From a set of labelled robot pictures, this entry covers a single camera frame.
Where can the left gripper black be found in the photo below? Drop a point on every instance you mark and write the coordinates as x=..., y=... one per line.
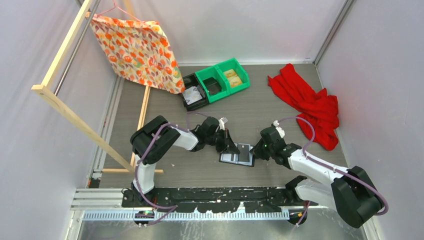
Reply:
x=228, y=145

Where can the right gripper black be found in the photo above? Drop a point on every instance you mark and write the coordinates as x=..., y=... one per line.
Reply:
x=257, y=151

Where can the black leather card holder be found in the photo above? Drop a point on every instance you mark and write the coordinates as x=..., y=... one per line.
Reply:
x=233, y=159

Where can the dark item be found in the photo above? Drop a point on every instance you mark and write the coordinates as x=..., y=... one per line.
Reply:
x=212, y=86

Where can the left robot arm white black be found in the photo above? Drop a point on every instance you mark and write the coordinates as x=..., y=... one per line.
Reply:
x=152, y=142

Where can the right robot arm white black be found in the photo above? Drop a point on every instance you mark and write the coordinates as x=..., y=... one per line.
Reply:
x=348, y=191

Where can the white cards in tray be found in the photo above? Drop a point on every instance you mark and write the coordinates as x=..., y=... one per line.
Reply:
x=192, y=95

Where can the black tray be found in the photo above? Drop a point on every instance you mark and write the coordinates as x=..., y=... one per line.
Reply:
x=192, y=80

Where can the green bin with dark item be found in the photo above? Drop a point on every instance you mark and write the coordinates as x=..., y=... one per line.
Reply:
x=212, y=71

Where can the yellow packets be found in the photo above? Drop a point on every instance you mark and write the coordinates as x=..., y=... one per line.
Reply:
x=233, y=78

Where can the green bin with yellow packets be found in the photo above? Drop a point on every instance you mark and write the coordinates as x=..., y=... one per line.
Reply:
x=233, y=63

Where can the red cloth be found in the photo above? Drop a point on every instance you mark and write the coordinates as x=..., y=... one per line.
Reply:
x=318, y=108

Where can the floral fabric bag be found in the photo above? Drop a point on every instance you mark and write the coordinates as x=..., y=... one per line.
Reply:
x=139, y=51

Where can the pink hanger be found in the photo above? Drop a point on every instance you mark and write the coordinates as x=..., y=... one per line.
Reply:
x=129, y=11

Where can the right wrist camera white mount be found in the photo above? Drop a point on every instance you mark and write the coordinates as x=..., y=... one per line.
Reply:
x=278, y=128

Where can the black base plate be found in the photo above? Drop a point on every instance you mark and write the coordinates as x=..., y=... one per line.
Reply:
x=265, y=199

